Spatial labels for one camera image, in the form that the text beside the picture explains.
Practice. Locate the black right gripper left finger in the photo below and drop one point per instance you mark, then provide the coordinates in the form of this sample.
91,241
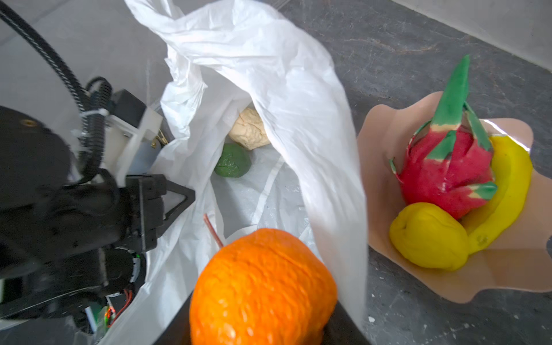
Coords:
179,331

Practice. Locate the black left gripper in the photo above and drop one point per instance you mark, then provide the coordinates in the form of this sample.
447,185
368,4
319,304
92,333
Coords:
65,243

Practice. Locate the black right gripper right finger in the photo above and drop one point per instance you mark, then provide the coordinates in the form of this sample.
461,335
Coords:
341,330

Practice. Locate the orange fruit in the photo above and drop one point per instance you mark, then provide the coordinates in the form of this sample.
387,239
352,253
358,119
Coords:
264,288

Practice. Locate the white plastic bag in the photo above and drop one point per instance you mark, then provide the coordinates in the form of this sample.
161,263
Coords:
223,57

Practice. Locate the yellow lemon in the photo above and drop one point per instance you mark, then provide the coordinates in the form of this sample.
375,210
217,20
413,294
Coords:
429,237

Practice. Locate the pink dragon fruit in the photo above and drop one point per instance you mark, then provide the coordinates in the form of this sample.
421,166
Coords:
448,159

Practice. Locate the yellow banana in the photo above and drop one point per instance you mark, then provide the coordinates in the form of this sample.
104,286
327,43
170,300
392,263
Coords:
513,169

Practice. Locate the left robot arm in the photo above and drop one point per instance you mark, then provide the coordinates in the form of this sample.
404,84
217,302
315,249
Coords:
29,150

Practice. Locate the green avocado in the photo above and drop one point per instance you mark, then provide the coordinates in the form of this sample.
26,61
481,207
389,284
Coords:
234,162

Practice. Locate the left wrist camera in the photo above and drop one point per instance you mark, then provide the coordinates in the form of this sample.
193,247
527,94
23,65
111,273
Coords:
131,137

